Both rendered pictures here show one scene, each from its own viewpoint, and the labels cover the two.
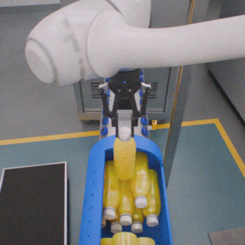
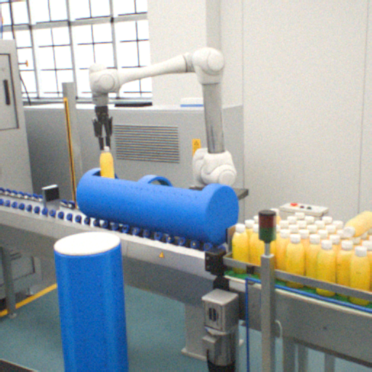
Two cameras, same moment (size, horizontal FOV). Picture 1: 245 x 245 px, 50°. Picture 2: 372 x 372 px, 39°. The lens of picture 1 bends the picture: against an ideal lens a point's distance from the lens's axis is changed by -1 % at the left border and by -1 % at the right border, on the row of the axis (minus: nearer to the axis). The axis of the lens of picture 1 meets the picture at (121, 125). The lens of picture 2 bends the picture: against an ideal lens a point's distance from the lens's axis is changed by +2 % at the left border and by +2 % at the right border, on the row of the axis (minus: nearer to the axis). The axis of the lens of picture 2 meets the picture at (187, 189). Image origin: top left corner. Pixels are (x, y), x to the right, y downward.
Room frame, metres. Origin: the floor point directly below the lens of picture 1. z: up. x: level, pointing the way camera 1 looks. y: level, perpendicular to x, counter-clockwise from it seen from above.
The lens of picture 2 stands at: (-1.52, 1.87, 1.75)
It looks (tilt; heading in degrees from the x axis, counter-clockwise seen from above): 13 degrees down; 309
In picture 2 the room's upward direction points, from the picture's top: 2 degrees counter-clockwise
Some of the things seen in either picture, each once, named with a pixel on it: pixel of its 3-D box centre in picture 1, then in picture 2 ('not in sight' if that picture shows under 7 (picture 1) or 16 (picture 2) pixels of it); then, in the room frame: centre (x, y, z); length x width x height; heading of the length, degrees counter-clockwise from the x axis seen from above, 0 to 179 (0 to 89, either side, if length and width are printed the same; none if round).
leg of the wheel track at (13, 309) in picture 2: not in sight; (8, 277); (1.75, -0.09, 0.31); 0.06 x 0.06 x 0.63; 0
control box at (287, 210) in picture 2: not in sight; (304, 216); (-0.49, -0.30, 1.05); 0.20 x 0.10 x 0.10; 0
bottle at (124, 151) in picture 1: (124, 155); (107, 167); (0.53, -0.01, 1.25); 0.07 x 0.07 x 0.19
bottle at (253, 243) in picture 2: not in sight; (258, 251); (-0.47, 0.08, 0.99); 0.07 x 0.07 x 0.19
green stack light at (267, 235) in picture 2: not in sight; (267, 232); (-0.66, 0.35, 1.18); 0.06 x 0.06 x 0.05
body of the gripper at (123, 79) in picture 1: (124, 79); (102, 113); (0.54, -0.01, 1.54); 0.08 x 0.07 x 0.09; 90
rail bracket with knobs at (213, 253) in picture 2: not in sight; (216, 261); (-0.33, 0.19, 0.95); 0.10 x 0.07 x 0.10; 90
